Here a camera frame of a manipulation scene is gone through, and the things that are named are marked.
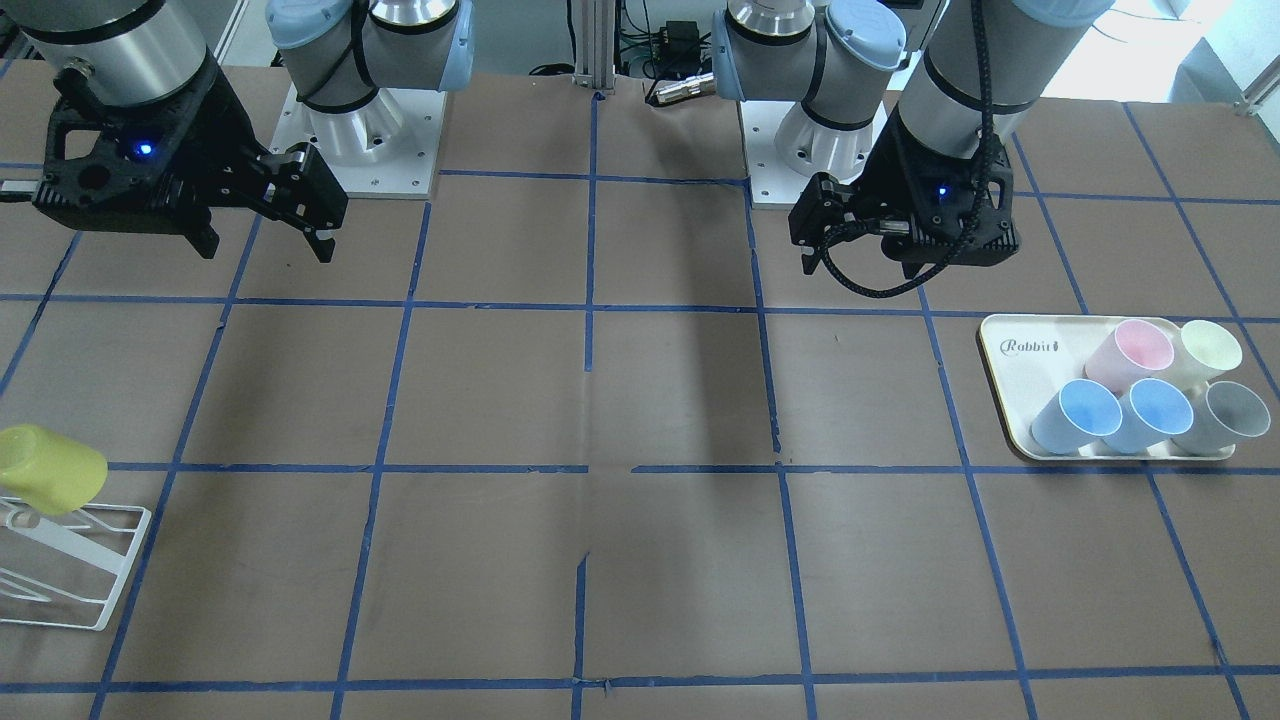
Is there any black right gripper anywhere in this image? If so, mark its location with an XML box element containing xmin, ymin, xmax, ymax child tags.
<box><xmin>32</xmin><ymin>61</ymin><xmax>349</xmax><ymax>263</ymax></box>

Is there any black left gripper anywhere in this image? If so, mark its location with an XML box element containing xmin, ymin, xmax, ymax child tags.
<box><xmin>788</xmin><ymin>111</ymin><xmax>1021</xmax><ymax>281</ymax></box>

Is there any yellow-green plastic cup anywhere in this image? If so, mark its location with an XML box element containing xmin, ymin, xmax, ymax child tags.
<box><xmin>1</xmin><ymin>424</ymin><xmax>109</xmax><ymax>516</ymax></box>

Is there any blue plastic cup front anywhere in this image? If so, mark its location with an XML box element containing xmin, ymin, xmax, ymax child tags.
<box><xmin>1030</xmin><ymin>378</ymin><xmax>1123</xmax><ymax>455</ymax></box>

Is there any blue plastic cup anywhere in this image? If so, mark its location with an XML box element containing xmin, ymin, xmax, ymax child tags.
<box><xmin>1030</xmin><ymin>378</ymin><xmax>1123</xmax><ymax>455</ymax></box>
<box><xmin>1101</xmin><ymin>378</ymin><xmax>1194</xmax><ymax>455</ymax></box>

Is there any pink plastic cup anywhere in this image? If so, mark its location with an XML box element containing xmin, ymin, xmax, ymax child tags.
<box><xmin>1083</xmin><ymin>318</ymin><xmax>1175</xmax><ymax>395</ymax></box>

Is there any blue plastic cup middle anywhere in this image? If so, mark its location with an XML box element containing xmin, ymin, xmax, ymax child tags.
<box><xmin>1101</xmin><ymin>378</ymin><xmax>1194</xmax><ymax>455</ymax></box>

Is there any pale yellow plastic cup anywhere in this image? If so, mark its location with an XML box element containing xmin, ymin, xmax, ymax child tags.
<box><xmin>1166</xmin><ymin>319</ymin><xmax>1243</xmax><ymax>389</ymax></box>

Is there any grey plastic cup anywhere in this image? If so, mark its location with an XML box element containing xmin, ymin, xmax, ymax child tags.
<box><xmin>1171</xmin><ymin>380</ymin><xmax>1272</xmax><ymax>456</ymax></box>

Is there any cream rabbit tray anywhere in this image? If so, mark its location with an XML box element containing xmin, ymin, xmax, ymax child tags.
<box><xmin>977</xmin><ymin>313</ymin><xmax>1239</xmax><ymax>462</ymax></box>

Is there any silver cylindrical connector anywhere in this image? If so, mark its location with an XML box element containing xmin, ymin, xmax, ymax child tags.
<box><xmin>645</xmin><ymin>72</ymin><xmax>717</xmax><ymax>108</ymax></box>

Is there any black braided camera cable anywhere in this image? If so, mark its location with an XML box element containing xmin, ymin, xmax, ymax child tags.
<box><xmin>818</xmin><ymin>0</ymin><xmax>1004</xmax><ymax>299</ymax></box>

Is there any white wire cup rack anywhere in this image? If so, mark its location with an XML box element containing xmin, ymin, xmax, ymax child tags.
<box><xmin>1</xmin><ymin>497</ymin><xmax>152</xmax><ymax>632</ymax></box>

